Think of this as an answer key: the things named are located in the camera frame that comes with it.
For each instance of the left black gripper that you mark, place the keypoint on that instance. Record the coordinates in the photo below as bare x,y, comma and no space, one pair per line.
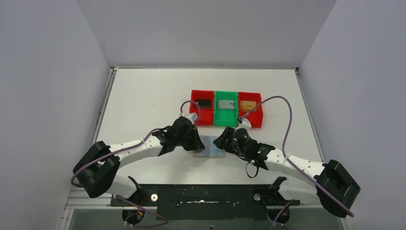
190,137

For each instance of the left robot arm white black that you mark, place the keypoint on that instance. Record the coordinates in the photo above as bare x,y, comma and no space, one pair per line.
97,170

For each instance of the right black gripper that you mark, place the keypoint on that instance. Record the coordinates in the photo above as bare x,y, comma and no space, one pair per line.
224,141

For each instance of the left red plastic bin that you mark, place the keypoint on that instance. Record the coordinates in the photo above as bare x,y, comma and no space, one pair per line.
206,117

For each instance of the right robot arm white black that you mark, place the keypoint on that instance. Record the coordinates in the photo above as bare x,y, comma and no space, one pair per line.
335,187

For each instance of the green plastic bin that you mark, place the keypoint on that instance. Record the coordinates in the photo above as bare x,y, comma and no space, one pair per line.
225,118

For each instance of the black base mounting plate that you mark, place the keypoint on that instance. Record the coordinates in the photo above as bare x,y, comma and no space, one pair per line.
213,201

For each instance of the black credit card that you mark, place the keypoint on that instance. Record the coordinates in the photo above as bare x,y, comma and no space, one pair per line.
204,103

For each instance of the silver credit card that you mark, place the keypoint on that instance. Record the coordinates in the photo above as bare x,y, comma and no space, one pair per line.
226,104

